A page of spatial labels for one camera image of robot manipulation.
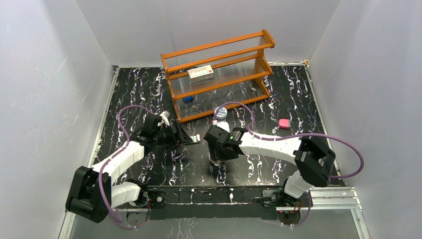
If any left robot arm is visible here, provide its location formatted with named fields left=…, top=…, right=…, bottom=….
left=65, top=112, right=201, bottom=223

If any small red white staple box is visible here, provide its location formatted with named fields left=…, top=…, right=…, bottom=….
left=190, top=134, right=201, bottom=143

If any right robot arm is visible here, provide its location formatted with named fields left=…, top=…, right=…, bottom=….
left=204, top=125, right=335, bottom=208

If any round patterned tape roll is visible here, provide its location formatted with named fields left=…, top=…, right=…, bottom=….
left=214, top=107, right=227, bottom=120

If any white red staple box on shelf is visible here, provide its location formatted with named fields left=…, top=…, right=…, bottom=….
left=187, top=65, right=213, bottom=83

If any orange wooden shelf rack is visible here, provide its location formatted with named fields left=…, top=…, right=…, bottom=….
left=160, top=29, right=275, bottom=123

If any white stapler part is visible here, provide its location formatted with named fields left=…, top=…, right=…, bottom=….
left=210, top=159, right=220, bottom=166

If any pink tape measure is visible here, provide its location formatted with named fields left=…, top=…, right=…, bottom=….
left=278, top=119, right=291, bottom=129

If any black base bar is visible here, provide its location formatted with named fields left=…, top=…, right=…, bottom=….
left=145, top=185, right=313, bottom=221

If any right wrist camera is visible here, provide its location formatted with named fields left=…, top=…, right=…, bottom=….
left=212, top=119, right=230, bottom=132

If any aluminium rail frame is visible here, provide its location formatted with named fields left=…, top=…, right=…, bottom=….
left=59, top=186, right=369, bottom=239

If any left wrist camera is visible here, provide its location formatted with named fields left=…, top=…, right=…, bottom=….
left=158, top=111, right=170, bottom=126

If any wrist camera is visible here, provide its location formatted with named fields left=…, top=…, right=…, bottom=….
left=158, top=111, right=170, bottom=126
left=212, top=119, right=230, bottom=132

